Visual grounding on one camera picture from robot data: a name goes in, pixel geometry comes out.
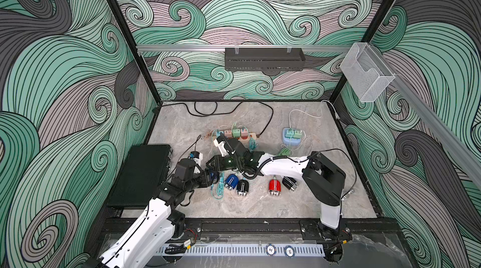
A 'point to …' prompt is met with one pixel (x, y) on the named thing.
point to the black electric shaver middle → (243, 187)
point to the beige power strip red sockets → (250, 134)
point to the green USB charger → (236, 133)
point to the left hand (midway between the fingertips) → (211, 172)
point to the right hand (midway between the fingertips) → (205, 167)
